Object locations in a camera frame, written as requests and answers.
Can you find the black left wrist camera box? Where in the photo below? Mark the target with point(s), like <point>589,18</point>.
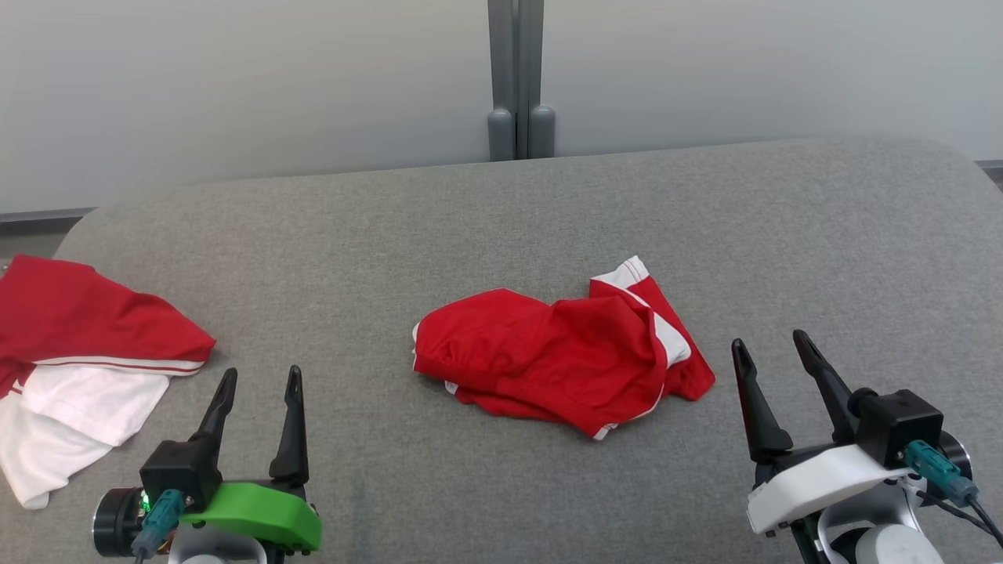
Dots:
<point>176,470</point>

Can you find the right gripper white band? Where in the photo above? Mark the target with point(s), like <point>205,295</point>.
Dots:
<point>815,486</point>

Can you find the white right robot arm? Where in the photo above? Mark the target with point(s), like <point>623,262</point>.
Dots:
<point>885,544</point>

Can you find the grey metal partition post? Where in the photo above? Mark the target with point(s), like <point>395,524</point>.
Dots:
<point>501,63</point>

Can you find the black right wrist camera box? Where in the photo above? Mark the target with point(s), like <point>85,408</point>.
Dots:
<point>901,423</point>

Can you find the red and white shirt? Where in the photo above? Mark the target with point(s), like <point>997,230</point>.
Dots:
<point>78,313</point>

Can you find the red shorts with white trim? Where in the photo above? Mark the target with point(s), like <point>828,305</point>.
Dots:
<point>533,352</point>

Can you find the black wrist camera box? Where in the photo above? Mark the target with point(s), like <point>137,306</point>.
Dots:
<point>901,423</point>
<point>176,470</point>

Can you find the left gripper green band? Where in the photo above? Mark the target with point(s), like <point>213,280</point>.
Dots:
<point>258,513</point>

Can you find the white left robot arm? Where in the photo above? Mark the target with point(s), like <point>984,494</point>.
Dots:
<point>188,550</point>

